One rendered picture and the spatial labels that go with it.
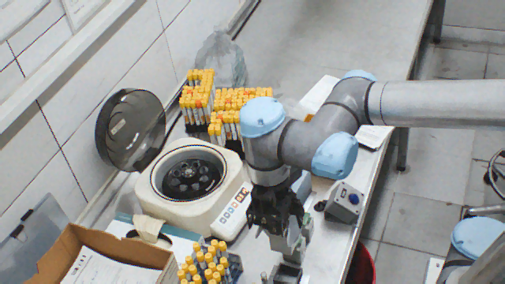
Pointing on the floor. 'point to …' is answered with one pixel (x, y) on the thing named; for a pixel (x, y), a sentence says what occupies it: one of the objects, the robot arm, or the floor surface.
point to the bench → (248, 248)
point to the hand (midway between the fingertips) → (282, 232)
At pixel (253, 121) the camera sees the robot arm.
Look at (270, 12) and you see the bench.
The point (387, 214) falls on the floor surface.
